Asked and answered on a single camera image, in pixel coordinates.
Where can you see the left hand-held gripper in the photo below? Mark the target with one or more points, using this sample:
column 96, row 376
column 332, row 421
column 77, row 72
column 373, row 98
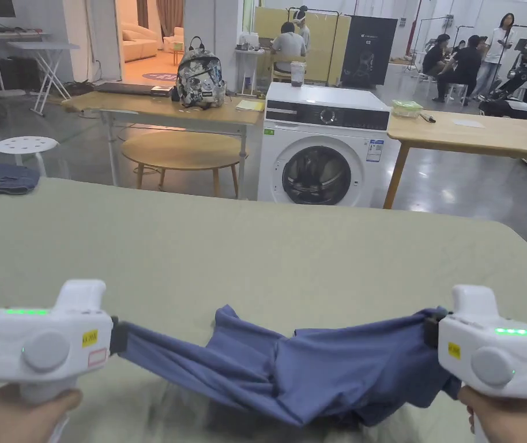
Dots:
column 46, row 332

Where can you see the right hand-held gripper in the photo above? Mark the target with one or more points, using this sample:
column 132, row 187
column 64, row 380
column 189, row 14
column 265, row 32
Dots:
column 485, row 350

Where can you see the blue shirt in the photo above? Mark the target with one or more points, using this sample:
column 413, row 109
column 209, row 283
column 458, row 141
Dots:
column 291, row 364

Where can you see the person's right hand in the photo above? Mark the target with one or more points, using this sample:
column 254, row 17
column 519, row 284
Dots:
column 505, row 421

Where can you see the person's left hand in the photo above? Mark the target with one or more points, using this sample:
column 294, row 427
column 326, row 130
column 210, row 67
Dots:
column 10, row 417

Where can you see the folded denim garment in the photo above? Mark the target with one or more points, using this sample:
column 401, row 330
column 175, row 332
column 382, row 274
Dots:
column 0, row 177

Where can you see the bed with pale green sheet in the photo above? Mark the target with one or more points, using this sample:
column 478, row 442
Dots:
column 226, row 249

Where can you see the white washing machine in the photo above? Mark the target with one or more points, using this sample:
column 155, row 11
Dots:
column 328, row 138

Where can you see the group of people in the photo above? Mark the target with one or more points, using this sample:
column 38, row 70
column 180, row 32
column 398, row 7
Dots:
column 466, row 64

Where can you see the cream sofa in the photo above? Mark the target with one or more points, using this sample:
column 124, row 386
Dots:
column 140, row 46

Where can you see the black standing banner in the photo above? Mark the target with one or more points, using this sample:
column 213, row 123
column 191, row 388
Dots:
column 368, row 50

